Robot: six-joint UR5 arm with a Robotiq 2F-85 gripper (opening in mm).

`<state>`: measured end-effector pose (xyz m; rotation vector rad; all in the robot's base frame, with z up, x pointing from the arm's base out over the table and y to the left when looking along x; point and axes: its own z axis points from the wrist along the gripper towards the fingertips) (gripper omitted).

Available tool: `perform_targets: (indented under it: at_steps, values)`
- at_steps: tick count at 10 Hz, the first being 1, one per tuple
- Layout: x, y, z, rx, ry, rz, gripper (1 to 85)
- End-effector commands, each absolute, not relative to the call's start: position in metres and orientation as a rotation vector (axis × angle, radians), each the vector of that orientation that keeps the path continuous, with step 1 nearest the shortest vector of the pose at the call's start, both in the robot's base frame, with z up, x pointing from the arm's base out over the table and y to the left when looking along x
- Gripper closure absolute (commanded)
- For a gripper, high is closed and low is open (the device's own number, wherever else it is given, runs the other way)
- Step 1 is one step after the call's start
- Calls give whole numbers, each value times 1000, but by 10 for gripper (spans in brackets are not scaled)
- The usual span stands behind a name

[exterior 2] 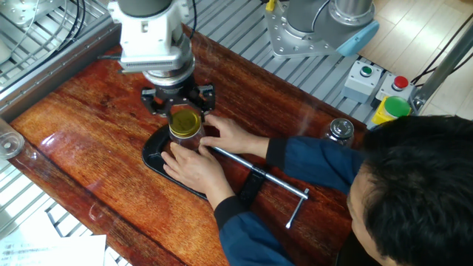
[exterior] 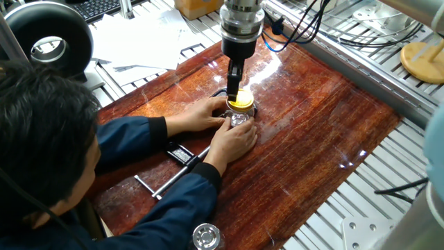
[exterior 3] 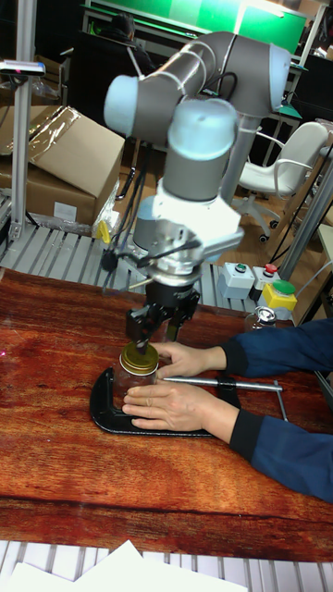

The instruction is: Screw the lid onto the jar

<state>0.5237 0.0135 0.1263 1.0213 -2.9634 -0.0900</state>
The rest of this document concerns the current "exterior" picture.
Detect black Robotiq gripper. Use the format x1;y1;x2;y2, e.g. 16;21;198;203
221;34;263;103

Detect gold metal jar lid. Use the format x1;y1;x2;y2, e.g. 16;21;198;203
227;88;255;113

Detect clear glass jar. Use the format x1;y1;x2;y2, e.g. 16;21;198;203
223;103;258;128

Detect black C-clamp with steel screw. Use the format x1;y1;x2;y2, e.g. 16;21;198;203
133;87;259;201

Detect glass jar with silver lid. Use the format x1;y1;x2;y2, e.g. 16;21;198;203
189;223;225;250

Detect left forearm in blue sleeve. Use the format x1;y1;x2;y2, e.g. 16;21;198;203
95;116;169;172

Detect right forearm in blue sleeve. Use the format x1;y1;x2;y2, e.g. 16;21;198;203
86;162;223;250

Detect person's left hand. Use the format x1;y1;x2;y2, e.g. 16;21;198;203
164;96;229;138

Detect person's right hand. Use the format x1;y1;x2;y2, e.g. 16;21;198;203
203;116;259;177

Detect printed white paper sheet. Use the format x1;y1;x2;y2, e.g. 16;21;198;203
148;8;202;51

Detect orange cardboard box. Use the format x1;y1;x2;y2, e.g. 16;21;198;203
173;0;225;21

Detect large blank white paper sheet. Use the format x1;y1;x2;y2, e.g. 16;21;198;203
92;13;183;70

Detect wood grain table mat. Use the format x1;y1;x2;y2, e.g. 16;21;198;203
88;29;403;250

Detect black computer keyboard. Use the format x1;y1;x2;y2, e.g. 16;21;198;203
67;0;146;24

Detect round wooden stand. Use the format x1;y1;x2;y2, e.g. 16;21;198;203
400;37;444;85

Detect person's head black hair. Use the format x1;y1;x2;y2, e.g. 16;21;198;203
0;60;102;231

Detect black table side panel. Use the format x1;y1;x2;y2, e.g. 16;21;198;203
76;198;107;240

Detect aluminium strut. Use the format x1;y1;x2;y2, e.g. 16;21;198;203
0;12;31;65

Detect person's blue jacket torso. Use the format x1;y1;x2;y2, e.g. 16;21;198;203
0;210;91;250

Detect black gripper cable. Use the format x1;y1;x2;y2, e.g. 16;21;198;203
261;0;331;53

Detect aluminium table rail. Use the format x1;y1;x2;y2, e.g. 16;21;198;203
263;3;438;129

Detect silver metal post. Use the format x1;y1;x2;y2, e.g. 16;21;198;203
119;0;135;20

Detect bundle of black cables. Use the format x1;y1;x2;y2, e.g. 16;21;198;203
325;19;425;49

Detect silver flanged mount base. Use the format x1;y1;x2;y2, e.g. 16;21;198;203
352;0;424;35

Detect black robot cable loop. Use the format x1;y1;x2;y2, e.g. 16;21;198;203
373;176;429;205

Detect silver robot mount plate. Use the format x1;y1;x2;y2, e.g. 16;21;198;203
341;217;400;250

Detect black ring-shaped device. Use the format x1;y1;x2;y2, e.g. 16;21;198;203
0;1;94;83

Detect black cable over lap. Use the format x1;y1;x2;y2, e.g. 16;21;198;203
0;168;87;250

